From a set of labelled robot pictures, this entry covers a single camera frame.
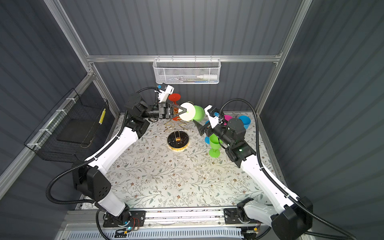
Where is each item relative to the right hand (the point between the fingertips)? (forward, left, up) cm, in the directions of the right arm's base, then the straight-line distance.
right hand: (204, 114), depth 67 cm
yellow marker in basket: (+10, +57, -11) cm, 59 cm away
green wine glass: (+2, -7, -36) cm, 37 cm away
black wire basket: (-6, +66, -7) cm, 67 cm away
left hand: (-5, +8, +6) cm, 11 cm away
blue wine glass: (+13, -3, -38) cm, 40 cm away
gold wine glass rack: (+11, +17, -36) cm, 41 cm away
